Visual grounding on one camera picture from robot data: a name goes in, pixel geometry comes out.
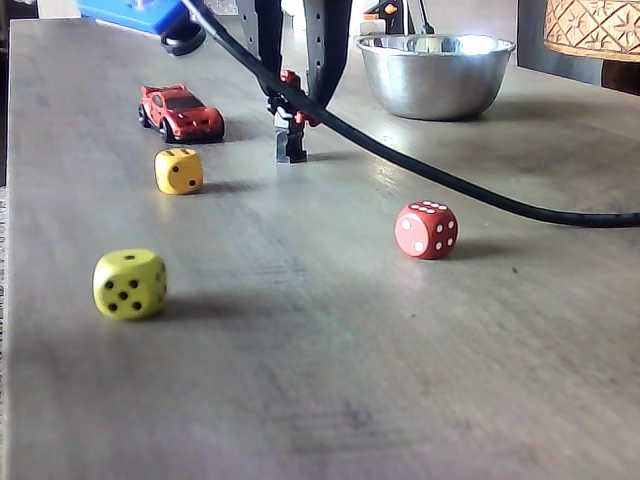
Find red black lego figure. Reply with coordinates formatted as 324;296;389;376
266;69;321;165

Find stainless steel bowl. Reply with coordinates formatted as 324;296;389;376
355;33;517;121

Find red toy car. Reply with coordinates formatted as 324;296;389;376
138;83;226;145

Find orange-yellow die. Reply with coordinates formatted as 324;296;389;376
153;146;205;196

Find red die white dots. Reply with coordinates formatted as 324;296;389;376
393;200;460;261

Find lime yellow die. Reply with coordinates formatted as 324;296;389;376
92;248;169;321

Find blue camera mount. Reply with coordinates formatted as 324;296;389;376
77;0;207;58

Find thick black cable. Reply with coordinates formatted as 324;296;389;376
180;0;640;229

